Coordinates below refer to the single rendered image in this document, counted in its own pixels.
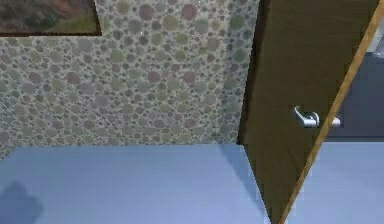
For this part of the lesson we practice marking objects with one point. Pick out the dark framed landscape picture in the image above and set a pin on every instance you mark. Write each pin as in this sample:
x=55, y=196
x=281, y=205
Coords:
x=46, y=16

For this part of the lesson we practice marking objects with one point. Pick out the brown wooden room door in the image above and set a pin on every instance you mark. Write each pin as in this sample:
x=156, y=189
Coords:
x=293, y=66

